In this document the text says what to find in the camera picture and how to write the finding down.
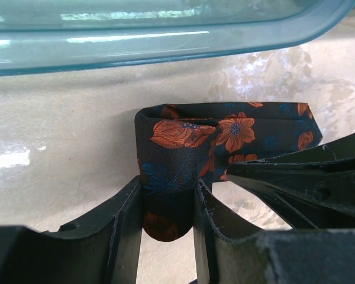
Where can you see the dark floral orange tie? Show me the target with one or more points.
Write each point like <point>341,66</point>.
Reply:
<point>177,145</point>

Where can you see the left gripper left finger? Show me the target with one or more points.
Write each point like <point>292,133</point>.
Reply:
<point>100,246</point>

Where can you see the clear teal plastic bin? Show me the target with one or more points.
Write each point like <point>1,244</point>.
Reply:
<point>59,36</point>

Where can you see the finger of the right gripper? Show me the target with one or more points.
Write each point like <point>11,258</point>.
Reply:
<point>339,152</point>
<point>305,199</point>

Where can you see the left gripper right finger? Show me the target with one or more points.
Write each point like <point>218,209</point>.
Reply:
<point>229,249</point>

